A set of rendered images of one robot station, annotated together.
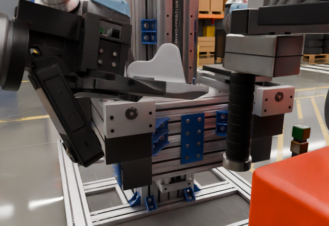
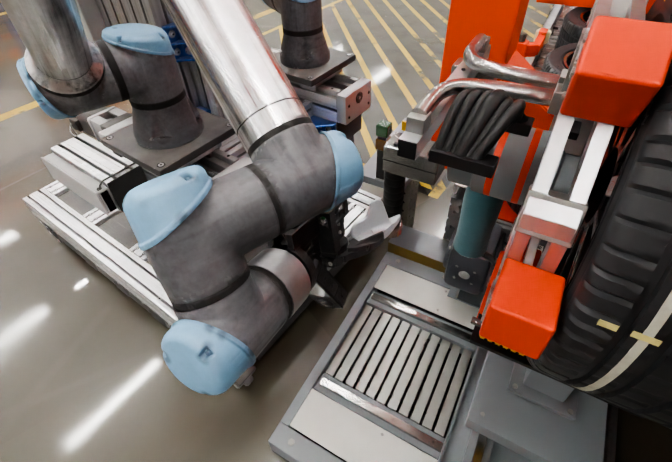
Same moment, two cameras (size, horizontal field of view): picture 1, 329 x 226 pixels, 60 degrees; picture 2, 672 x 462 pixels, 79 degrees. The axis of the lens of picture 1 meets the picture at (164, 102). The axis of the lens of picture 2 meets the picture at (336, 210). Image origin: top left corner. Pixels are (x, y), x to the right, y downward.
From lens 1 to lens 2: 43 cm
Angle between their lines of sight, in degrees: 38
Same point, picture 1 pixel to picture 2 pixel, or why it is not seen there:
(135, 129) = not seen: hidden behind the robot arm
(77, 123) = (335, 288)
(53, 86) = (321, 276)
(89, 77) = (336, 255)
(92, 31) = (334, 224)
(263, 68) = (425, 179)
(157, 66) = (371, 221)
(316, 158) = (506, 285)
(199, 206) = not seen: hidden behind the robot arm
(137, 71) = (359, 230)
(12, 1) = not seen: outside the picture
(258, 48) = (420, 164)
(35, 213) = (68, 305)
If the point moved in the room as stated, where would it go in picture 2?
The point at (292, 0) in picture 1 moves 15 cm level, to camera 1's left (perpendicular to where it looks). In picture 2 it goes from (459, 153) to (368, 193)
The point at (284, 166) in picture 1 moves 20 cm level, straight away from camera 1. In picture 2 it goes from (500, 298) to (447, 193)
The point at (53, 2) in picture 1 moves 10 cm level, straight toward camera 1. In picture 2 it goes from (74, 76) to (105, 92)
